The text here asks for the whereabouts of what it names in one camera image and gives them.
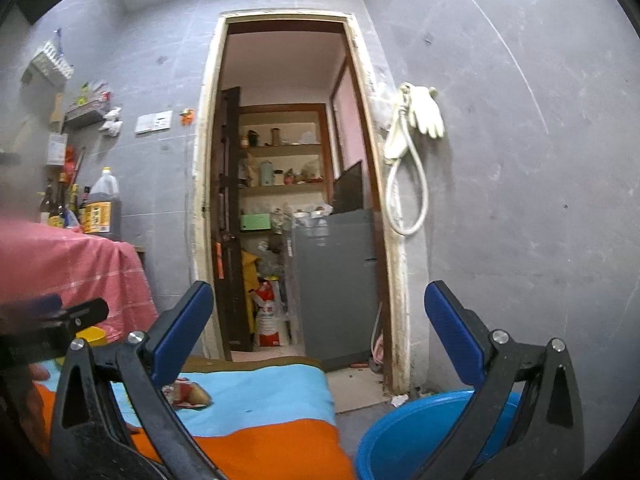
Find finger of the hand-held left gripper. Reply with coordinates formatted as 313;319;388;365
45;297;110;333
15;294;64;317

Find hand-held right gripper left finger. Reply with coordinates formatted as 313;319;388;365
50;281;223;480

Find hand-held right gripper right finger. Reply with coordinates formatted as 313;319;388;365
415;281;586;480

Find red and cream wrapper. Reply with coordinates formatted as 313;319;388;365
162;379;213;409

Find blue plastic bucket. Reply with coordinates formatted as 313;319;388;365
356;389;523;480

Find person's left hand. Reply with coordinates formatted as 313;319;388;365
22;364;52;453

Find yellow bowl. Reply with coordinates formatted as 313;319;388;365
75;326;107;347

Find pink checked cloth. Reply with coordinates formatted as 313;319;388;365
0;217;160;341

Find yellow bag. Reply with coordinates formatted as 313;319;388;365
241;250;263;331

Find red and white bag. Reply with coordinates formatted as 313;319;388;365
252;277;291;348

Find large cooking oil jug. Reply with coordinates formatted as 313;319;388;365
82;166;122;240

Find striped blanket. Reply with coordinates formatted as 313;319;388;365
32;355;356;480

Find grey cabinet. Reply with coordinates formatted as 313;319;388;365
290;210;378;371

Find dark wooden door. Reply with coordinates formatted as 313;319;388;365
210;86;253;353

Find green box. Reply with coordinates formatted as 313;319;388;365
240;212;271;232

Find white paper notice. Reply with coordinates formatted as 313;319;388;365
47;132;68;166

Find wooden shelf unit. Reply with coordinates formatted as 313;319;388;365
237;103;335;201

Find black monitor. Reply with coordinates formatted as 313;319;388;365
332;159;364;216

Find white rag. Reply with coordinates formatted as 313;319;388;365
98;106;123;134

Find white rubber gloves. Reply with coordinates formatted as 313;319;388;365
407;85;445;138

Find white plastic basket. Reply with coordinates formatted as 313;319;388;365
22;40;75;86

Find metal wall rack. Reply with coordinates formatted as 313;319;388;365
65;102;111;128

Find white wall switch panel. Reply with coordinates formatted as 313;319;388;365
135;110;173;134

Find white sprayer hose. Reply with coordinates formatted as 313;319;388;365
382;81;430;236

